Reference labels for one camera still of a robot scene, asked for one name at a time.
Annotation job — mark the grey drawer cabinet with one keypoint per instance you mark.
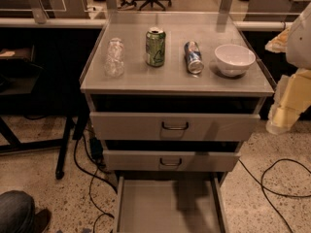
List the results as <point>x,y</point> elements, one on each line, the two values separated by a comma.
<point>171,88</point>

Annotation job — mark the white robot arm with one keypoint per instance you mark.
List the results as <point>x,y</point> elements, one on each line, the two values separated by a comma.
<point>299,43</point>

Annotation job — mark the brown shoe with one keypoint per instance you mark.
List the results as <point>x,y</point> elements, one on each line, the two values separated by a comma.
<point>42,221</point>

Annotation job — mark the black power adapter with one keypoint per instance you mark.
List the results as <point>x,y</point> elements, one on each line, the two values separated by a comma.
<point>96,149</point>

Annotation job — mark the blue soda can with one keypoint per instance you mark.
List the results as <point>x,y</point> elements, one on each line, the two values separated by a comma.
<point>193,58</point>

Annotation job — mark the black table frame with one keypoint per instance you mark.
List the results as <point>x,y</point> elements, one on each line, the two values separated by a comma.
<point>35,84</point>

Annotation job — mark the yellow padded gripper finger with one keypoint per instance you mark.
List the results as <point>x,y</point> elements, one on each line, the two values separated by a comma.
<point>292,98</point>
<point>279,43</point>

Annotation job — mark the person foot white sneaker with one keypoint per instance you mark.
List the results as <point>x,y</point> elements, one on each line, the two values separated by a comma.
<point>126,5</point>

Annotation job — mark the top grey drawer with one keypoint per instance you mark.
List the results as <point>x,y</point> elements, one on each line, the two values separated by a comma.
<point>173,127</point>

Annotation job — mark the bottom grey drawer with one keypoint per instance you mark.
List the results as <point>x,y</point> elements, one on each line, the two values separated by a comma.
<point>187,203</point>

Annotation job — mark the white ceramic bowl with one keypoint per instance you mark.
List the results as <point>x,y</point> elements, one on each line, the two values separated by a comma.
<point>234,60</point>

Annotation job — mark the middle grey drawer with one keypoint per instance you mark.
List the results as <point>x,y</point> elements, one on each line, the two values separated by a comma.
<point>188,161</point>

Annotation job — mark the green soda can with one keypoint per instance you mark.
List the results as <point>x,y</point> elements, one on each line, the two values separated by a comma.
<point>155,46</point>

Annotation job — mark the clear plastic bottle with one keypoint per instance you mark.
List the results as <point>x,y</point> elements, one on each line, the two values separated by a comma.
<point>114,65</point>

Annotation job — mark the grey drawer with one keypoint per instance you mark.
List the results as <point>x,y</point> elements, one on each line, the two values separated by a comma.
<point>188,161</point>
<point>187,203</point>
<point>173,127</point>

